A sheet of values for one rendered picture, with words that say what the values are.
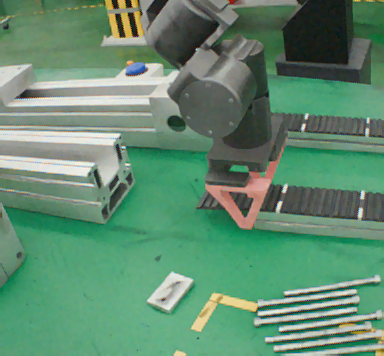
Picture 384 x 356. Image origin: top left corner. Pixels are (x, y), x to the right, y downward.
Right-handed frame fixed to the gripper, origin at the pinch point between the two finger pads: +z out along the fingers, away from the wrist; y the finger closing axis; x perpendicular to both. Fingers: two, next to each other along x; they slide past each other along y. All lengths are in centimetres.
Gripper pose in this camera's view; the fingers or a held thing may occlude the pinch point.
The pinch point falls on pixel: (254, 201)
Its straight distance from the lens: 57.8
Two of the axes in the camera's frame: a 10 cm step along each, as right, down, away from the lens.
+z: 1.5, 8.3, 5.3
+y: -3.6, 5.5, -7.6
